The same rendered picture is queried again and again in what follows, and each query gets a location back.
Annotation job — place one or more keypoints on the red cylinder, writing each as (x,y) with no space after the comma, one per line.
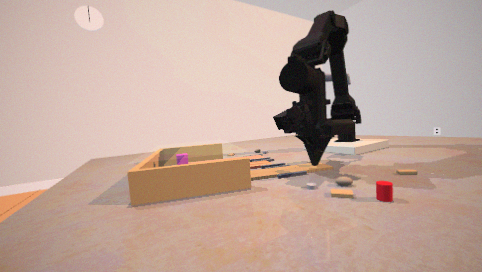
(384,191)

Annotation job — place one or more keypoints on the orange open-top box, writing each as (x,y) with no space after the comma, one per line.
(182,170)

